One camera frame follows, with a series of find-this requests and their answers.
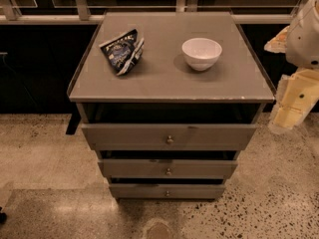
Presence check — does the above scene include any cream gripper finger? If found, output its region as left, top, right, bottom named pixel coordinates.
left=264, top=26, right=289, bottom=54
left=268, top=68, right=319, bottom=134

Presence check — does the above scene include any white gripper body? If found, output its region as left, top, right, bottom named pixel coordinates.
left=286, top=0, right=319, bottom=69

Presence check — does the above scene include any grey drawer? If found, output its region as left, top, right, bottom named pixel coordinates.
left=98, top=159, right=237, bottom=179
left=110, top=183, right=225, bottom=199
left=82, top=123, right=256, bottom=151

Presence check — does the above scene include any grey wooden drawer cabinet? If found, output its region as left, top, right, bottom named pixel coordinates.
left=68, top=12, right=274, bottom=188

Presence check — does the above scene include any grey top drawer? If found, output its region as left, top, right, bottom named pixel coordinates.
left=82, top=123, right=256, bottom=151

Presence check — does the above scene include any grey bottom drawer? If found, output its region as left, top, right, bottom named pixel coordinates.
left=110, top=183, right=225, bottom=199

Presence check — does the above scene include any white ceramic bowl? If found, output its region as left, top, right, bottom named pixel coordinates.
left=181, top=38, right=222, bottom=72

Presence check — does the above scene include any blue crumpled chip bag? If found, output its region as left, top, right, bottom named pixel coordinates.
left=99, top=29, right=145, bottom=76

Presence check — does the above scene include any metal window railing frame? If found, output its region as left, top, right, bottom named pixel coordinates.
left=0, top=0, right=308, bottom=24

